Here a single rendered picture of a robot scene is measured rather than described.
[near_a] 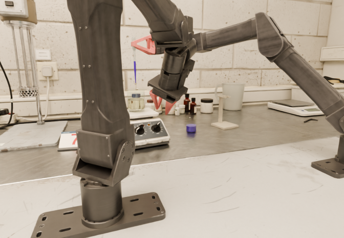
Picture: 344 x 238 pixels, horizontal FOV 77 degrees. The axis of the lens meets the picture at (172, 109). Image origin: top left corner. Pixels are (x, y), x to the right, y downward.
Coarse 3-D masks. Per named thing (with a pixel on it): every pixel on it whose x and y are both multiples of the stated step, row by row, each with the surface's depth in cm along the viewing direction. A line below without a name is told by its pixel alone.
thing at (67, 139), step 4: (64, 136) 69; (68, 136) 69; (72, 136) 69; (64, 140) 68; (68, 140) 68; (72, 140) 68; (76, 140) 69; (60, 144) 67; (64, 144) 67; (68, 144) 67; (72, 144) 68; (76, 144) 68
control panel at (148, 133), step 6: (138, 126) 70; (144, 126) 71; (150, 126) 71; (162, 126) 72; (144, 132) 69; (150, 132) 69; (162, 132) 70; (138, 138) 66; (144, 138) 67; (150, 138) 67
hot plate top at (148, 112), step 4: (148, 108) 84; (128, 112) 77; (144, 112) 77; (148, 112) 77; (152, 112) 77; (156, 112) 77; (132, 116) 71; (136, 116) 72; (140, 116) 73; (144, 116) 73; (148, 116) 74; (152, 116) 74
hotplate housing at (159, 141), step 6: (132, 120) 73; (138, 120) 73; (144, 120) 73; (150, 120) 74; (156, 120) 74; (156, 138) 68; (162, 138) 69; (168, 138) 70; (138, 144) 66; (144, 144) 67; (150, 144) 68; (156, 144) 69
